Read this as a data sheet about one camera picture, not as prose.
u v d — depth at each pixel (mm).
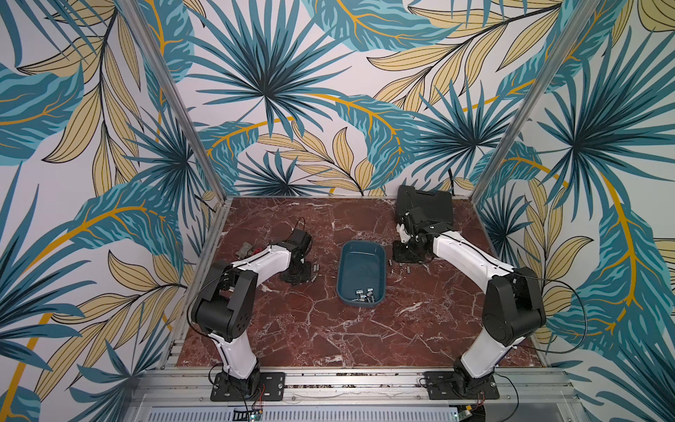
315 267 973
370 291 903
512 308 465
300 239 771
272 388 736
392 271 950
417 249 680
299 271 805
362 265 1028
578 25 705
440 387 732
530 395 749
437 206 1134
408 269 973
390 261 977
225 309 473
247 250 985
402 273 952
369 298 897
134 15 677
